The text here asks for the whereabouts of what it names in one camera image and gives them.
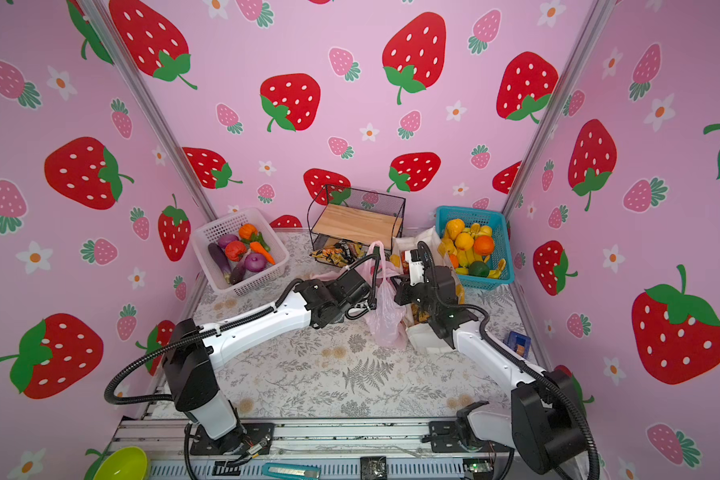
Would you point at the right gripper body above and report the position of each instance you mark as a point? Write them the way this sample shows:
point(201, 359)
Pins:
point(418, 295)

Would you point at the toy orange fruit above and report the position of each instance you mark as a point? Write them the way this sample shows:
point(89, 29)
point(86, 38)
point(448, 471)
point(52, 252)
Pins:
point(483, 246)

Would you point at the toy long purple eggplant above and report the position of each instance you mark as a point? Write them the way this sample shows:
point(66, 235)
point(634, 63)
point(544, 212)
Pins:
point(219, 258)

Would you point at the snack bag under shelf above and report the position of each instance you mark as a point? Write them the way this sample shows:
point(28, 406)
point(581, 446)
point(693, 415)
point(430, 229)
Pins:
point(340, 254)

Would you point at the black wire wooden shelf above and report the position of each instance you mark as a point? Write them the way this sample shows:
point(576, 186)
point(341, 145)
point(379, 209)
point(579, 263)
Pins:
point(355, 216)

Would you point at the teal plastic basket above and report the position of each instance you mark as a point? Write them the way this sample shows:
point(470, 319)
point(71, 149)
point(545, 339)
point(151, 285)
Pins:
point(450, 221)

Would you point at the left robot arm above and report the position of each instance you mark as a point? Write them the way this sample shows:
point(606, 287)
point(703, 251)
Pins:
point(195, 353)

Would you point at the toy avocado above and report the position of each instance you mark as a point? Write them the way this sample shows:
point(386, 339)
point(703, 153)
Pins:
point(479, 269)

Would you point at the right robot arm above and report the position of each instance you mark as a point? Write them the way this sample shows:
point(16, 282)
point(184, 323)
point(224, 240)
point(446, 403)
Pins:
point(546, 424)

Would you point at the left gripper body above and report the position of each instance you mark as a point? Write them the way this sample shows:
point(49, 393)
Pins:
point(327, 287)

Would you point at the white canvas tote bag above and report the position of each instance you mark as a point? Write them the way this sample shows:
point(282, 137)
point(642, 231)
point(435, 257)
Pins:
point(432, 332)

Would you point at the toy red tomato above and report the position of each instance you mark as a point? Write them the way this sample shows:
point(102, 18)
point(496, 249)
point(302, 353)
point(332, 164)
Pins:
point(235, 251)

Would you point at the white plastic basket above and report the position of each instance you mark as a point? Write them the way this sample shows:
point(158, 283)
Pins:
point(225, 230)

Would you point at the blue box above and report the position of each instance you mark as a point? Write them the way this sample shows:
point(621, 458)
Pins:
point(519, 343)

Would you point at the toy carrot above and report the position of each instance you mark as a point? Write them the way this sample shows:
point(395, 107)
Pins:
point(257, 248)

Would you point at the pink plastic grocery bag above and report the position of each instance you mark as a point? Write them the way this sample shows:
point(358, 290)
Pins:
point(385, 323)

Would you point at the toy yellow lemon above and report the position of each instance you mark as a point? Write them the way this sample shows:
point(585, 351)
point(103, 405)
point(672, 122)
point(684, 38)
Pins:
point(464, 241)

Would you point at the green plastic bowl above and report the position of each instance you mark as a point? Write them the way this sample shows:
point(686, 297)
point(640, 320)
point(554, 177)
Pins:
point(129, 463)

